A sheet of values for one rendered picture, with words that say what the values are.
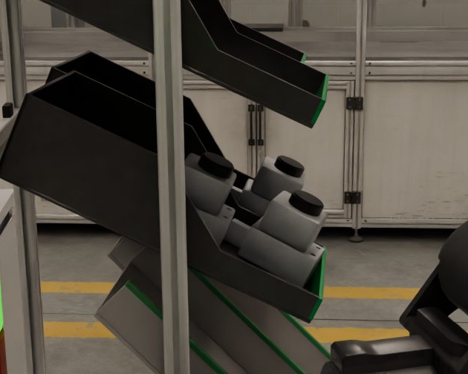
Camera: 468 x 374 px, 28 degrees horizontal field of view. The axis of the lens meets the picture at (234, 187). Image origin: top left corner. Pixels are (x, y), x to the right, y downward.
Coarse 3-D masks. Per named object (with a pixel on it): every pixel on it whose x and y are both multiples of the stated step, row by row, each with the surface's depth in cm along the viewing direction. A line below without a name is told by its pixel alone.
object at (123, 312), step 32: (160, 256) 89; (128, 288) 76; (160, 288) 90; (192, 288) 89; (128, 320) 77; (160, 320) 77; (192, 320) 90; (224, 320) 90; (160, 352) 77; (192, 352) 77; (224, 352) 90; (256, 352) 90
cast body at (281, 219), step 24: (288, 192) 83; (264, 216) 79; (288, 216) 79; (312, 216) 79; (240, 240) 82; (264, 240) 80; (288, 240) 79; (312, 240) 80; (264, 264) 80; (288, 264) 80; (312, 264) 79
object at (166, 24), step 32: (0, 0) 97; (160, 0) 66; (160, 32) 67; (160, 64) 68; (160, 96) 68; (160, 128) 69; (160, 160) 69; (160, 192) 70; (32, 224) 104; (160, 224) 71; (32, 256) 105; (32, 288) 106; (32, 320) 108; (32, 352) 109
